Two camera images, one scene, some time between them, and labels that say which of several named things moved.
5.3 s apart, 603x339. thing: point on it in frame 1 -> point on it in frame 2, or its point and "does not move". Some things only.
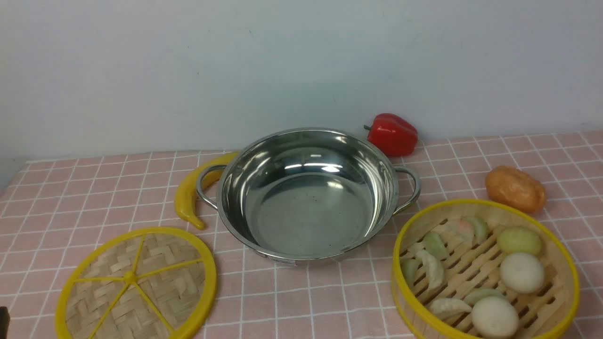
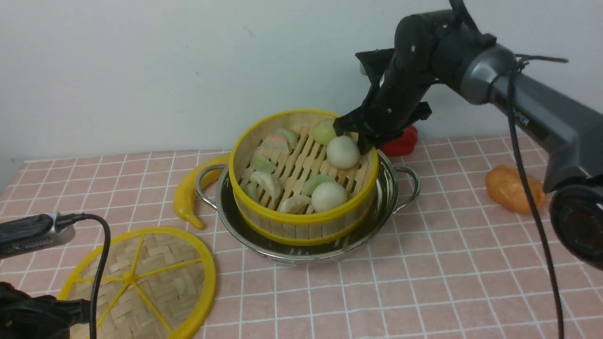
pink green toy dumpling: x=466 y=231 -> x=282 y=140
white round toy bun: x=495 y=317 -> x=328 y=195
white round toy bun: x=522 y=273 -> x=342 y=152
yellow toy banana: x=185 y=196 does not move
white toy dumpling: x=434 y=270 -> x=264 y=178
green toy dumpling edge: x=409 y=267 -> x=251 y=189
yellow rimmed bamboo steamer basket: x=479 y=269 -> x=294 y=181
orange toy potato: x=511 y=186 does not move
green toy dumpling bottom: x=473 y=296 -> x=308 y=185
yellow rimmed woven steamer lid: x=148 y=283 does not move
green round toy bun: x=519 y=239 -> x=322 y=132
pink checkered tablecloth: x=49 y=206 does not move
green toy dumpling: x=434 y=245 -> x=261 y=163
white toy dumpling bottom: x=448 y=308 -> x=295 y=205
